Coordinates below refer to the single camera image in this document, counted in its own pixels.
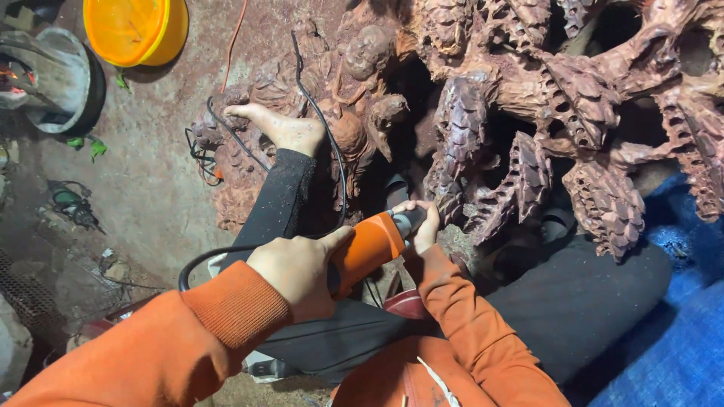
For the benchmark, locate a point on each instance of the orange electric die grinder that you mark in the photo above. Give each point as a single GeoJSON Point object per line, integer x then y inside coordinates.
{"type": "Point", "coordinates": [367, 246]}

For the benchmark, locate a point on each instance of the person's left leg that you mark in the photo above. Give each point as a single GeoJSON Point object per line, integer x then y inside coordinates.
{"type": "Point", "coordinates": [277, 198]}

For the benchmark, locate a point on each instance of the person's right hand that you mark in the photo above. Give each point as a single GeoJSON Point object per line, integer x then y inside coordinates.
{"type": "Point", "coordinates": [425, 234]}

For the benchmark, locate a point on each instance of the yellow plastic bucket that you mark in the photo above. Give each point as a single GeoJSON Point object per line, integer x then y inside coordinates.
{"type": "Point", "coordinates": [127, 28]}

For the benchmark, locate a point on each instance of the blue woven tarp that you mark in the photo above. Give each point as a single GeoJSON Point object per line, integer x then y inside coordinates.
{"type": "Point", "coordinates": [679, 339]}

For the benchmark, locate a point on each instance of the red plastic seat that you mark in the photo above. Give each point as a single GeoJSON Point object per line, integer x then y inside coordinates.
{"type": "Point", "coordinates": [404, 306]}

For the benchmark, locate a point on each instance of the person's orange hoodie torso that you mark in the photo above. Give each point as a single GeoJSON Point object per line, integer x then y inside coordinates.
{"type": "Point", "coordinates": [384, 378]}

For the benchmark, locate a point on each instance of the green power tool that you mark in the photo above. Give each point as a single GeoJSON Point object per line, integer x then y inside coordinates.
{"type": "Point", "coordinates": [71, 200]}

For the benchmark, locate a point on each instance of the grey metal stove pot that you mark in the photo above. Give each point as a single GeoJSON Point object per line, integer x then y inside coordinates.
{"type": "Point", "coordinates": [62, 79]}

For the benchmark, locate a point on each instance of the green leaf scraps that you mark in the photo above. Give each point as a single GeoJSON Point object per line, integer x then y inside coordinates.
{"type": "Point", "coordinates": [96, 148]}

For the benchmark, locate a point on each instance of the person's leg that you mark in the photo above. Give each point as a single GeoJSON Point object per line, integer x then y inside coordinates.
{"type": "Point", "coordinates": [577, 299]}
{"type": "Point", "coordinates": [277, 198]}

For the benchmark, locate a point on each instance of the person's left hand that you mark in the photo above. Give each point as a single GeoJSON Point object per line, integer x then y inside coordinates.
{"type": "Point", "coordinates": [294, 271]}

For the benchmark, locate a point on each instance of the metal floor grate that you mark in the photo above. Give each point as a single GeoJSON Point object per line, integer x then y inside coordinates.
{"type": "Point", "coordinates": [28, 294]}

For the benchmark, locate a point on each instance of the person's right leg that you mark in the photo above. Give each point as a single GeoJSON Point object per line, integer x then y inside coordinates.
{"type": "Point", "coordinates": [577, 299]}

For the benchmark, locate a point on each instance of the large carved wooden sculpture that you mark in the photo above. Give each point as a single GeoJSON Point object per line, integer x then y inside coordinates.
{"type": "Point", "coordinates": [565, 85]}

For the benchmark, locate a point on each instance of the person's left foot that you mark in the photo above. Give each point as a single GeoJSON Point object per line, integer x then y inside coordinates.
{"type": "Point", "coordinates": [283, 129]}

